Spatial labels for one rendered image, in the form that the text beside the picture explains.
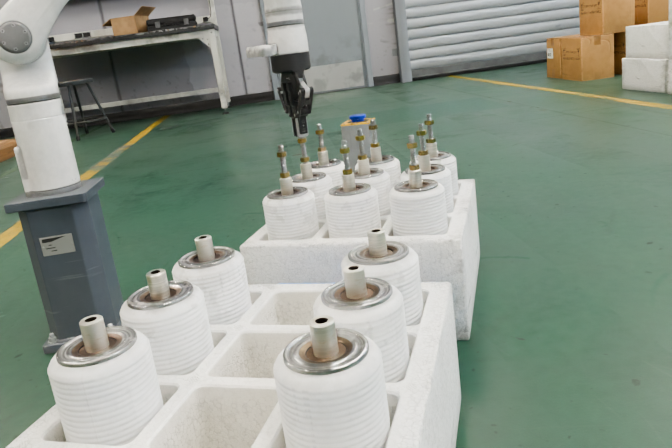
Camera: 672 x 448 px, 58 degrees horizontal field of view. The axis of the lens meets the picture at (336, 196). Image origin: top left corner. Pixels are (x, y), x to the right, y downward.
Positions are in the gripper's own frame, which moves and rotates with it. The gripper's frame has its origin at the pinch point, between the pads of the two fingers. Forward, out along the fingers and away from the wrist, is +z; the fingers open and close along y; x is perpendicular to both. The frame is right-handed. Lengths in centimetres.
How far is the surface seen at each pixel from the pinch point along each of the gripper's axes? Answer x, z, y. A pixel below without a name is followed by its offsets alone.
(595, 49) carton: -307, 14, 199
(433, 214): -9.7, 14.3, -29.3
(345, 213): 2.1, 13.2, -20.3
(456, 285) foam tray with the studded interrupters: -9.4, 25.3, -34.6
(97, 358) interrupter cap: 45, 10, -53
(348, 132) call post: -19.0, 5.9, 17.2
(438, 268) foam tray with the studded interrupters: -7.4, 22.3, -32.8
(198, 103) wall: -95, 29, 488
